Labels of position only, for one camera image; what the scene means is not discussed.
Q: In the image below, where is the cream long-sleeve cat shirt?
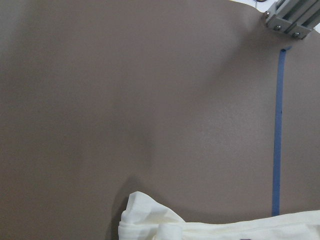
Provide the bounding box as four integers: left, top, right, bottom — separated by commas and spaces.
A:
118, 191, 320, 240

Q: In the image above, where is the grey aluminium frame post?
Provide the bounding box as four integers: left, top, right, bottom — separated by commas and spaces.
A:
264, 0, 320, 40

